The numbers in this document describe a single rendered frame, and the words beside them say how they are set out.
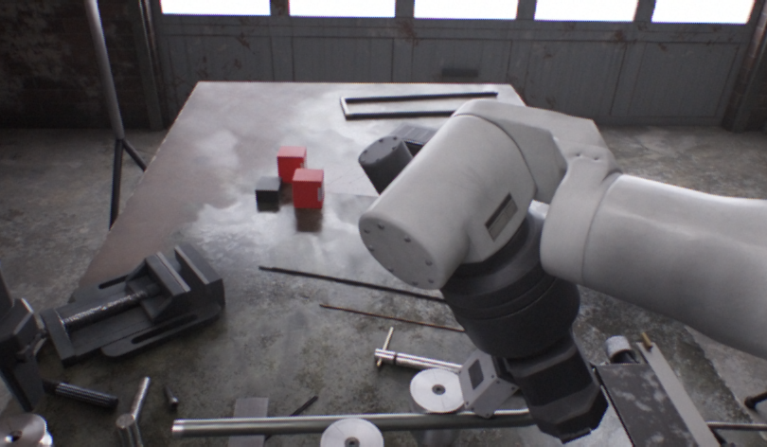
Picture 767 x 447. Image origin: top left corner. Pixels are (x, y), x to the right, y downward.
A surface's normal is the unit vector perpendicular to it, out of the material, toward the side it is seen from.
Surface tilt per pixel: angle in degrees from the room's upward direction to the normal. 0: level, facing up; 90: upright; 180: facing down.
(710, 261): 63
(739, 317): 95
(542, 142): 111
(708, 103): 90
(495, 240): 70
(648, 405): 0
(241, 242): 0
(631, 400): 0
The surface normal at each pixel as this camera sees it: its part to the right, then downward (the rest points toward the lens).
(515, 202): 0.65, 0.09
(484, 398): 0.07, 0.53
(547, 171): -0.59, 0.68
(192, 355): 0.03, -0.85
